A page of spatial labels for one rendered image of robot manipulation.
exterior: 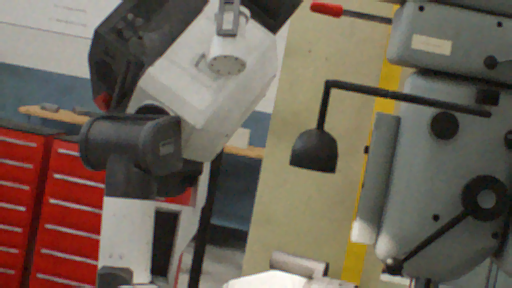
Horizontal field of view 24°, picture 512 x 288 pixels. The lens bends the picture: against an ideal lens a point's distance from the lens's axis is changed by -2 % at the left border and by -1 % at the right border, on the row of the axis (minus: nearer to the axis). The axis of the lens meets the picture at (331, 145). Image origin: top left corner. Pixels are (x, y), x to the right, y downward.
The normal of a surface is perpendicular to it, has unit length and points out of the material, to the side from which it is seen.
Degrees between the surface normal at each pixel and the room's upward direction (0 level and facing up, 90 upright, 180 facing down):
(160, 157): 82
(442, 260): 118
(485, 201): 90
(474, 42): 90
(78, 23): 90
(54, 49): 90
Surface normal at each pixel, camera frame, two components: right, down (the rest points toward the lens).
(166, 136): 0.92, 0.05
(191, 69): 0.30, -0.44
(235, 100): 0.79, 0.11
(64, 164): -0.11, 0.03
